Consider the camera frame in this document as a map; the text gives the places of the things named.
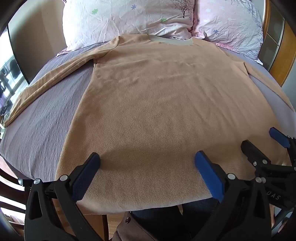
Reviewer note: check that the pink floral pillow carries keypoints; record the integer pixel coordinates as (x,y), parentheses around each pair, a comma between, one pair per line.
(231,23)

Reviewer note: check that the wooden headboard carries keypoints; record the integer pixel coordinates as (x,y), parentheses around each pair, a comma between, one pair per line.
(285,58)

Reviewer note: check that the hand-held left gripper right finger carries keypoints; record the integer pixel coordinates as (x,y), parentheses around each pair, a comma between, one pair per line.
(209,172)

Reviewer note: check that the dark wooden chair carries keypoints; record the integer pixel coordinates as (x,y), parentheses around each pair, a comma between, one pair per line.
(10,199)

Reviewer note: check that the grey bed sheet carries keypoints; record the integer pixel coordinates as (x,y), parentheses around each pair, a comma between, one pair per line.
(46,104)

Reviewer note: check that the tan long-sleeve shirt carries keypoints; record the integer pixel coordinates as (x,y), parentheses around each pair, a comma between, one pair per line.
(161,92)

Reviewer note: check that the window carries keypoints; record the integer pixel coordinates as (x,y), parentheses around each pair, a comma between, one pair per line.
(9,69)

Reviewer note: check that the person's dark pants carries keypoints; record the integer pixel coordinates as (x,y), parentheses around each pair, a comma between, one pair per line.
(161,220)

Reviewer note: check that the person's brown jacket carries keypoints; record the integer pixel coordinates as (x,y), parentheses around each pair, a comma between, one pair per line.
(129,231)

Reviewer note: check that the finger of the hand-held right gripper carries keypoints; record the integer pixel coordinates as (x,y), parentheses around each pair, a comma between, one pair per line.
(279,137)
(253,151)

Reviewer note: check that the white floral pillow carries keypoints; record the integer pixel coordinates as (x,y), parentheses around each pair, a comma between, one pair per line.
(115,18)

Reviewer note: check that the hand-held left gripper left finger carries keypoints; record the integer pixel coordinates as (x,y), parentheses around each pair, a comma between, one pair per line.
(86,175)

